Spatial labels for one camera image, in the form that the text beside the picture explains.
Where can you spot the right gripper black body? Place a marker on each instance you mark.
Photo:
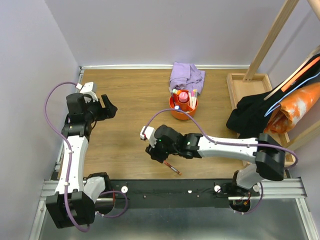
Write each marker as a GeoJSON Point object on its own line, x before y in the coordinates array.
{"type": "Point", "coordinates": [161, 151]}

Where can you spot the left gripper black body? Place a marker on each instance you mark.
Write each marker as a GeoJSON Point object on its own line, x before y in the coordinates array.
{"type": "Point", "coordinates": [95, 112]}

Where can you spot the red ink pen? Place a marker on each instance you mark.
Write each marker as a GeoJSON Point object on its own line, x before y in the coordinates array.
{"type": "Point", "coordinates": [172, 168]}

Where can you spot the pink capped clear pencil tube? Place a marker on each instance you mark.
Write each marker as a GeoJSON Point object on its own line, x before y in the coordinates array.
{"type": "Point", "coordinates": [183, 97]}

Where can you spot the yellow capped white marker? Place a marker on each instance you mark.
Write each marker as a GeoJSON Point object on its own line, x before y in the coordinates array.
{"type": "Point", "coordinates": [195, 92]}

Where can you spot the purple ink clear pen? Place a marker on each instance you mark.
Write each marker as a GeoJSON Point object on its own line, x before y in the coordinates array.
{"type": "Point", "coordinates": [173, 99]}

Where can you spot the pink capped white marker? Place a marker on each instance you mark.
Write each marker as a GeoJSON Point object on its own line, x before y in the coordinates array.
{"type": "Point", "coordinates": [192, 98]}

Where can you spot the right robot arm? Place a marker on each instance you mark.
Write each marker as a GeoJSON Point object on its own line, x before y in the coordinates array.
{"type": "Point", "coordinates": [265, 156]}

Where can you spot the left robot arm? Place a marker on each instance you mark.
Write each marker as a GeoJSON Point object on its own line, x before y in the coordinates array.
{"type": "Point", "coordinates": [73, 201]}

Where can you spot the orange round organizer container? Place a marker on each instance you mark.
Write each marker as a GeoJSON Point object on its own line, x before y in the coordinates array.
{"type": "Point", "coordinates": [185, 107]}

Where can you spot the purple crumpled cloth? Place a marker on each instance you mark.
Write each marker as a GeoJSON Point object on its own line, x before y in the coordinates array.
{"type": "Point", "coordinates": [186, 76]}

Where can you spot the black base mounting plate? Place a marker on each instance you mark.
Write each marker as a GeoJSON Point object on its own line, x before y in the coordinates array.
{"type": "Point", "coordinates": [179, 193]}

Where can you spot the black garment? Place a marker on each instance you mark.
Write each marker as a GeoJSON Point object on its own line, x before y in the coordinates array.
{"type": "Point", "coordinates": [249, 120]}

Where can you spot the wooden tray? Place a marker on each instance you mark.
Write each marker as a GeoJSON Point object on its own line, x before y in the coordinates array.
{"type": "Point", "coordinates": [249, 104]}

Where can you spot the orange white bag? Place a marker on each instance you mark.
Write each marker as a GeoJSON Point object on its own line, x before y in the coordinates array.
{"type": "Point", "coordinates": [286, 114]}

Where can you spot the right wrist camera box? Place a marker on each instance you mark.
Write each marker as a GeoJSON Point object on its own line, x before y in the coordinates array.
{"type": "Point", "coordinates": [148, 133]}

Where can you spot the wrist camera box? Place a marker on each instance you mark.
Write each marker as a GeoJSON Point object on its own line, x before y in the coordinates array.
{"type": "Point", "coordinates": [148, 133]}
{"type": "Point", "coordinates": [89, 91]}

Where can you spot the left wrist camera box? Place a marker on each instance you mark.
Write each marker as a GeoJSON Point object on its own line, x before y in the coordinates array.
{"type": "Point", "coordinates": [89, 91]}

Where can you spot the aluminium extrusion rail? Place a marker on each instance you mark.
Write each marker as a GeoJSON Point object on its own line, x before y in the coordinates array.
{"type": "Point", "coordinates": [289, 188]}

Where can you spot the wooden rack frame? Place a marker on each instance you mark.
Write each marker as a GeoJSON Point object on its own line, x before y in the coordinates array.
{"type": "Point", "coordinates": [275, 32]}

